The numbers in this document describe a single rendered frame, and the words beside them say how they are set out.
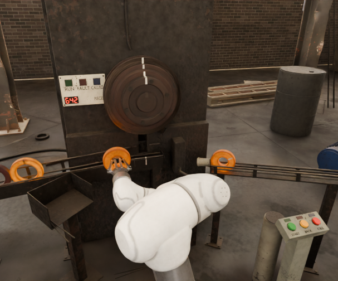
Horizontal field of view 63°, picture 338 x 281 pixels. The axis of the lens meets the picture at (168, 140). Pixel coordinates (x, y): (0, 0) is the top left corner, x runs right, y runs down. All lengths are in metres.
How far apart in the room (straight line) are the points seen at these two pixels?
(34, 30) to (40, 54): 0.55
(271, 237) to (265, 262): 0.20
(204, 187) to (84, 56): 1.21
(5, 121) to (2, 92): 0.42
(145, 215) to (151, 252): 0.08
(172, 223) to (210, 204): 0.12
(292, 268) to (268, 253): 0.16
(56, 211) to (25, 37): 6.47
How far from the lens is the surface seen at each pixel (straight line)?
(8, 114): 4.46
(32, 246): 2.41
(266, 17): 9.21
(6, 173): 1.89
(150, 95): 1.56
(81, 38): 1.72
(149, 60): 1.62
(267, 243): 1.80
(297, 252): 1.69
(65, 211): 1.64
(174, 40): 1.80
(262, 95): 5.72
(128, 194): 1.22
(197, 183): 0.74
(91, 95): 1.76
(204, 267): 2.08
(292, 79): 4.02
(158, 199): 0.69
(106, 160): 1.55
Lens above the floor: 1.58
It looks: 25 degrees down
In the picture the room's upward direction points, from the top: straight up
